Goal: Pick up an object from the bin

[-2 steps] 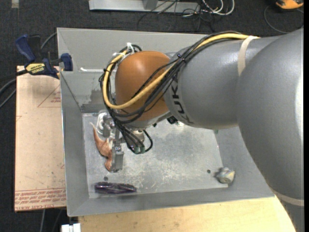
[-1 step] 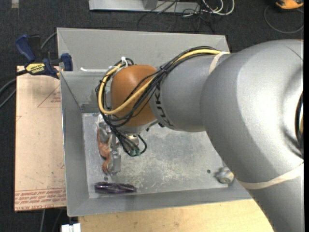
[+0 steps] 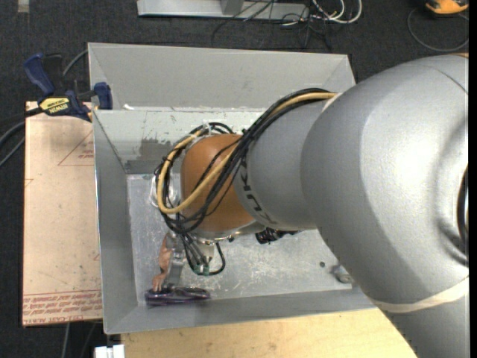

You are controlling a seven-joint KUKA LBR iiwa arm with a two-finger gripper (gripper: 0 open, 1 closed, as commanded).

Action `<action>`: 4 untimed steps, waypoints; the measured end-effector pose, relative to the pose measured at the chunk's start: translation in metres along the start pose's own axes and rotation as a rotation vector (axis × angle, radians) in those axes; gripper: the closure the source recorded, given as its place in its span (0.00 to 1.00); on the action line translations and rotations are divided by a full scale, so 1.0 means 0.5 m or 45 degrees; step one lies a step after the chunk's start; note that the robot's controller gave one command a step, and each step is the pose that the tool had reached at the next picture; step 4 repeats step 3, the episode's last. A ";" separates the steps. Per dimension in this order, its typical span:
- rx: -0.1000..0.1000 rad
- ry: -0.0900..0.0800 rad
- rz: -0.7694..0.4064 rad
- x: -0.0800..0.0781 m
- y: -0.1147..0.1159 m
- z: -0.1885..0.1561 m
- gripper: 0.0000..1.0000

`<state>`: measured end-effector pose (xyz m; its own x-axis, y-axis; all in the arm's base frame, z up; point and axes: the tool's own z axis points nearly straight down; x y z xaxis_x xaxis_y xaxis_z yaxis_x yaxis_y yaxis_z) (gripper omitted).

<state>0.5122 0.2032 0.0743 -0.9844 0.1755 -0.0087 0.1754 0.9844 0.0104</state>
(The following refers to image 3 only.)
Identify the grey metal bin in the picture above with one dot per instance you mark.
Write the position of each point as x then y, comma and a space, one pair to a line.
261, 270

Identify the purple sunglasses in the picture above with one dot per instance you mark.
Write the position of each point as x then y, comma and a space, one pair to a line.
175, 296

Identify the brown cardboard board, red print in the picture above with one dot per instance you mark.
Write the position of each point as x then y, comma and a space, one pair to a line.
59, 215

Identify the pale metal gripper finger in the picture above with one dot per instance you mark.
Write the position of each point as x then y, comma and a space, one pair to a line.
175, 274

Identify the clear glass object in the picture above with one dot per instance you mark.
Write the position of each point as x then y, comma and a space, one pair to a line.
156, 196

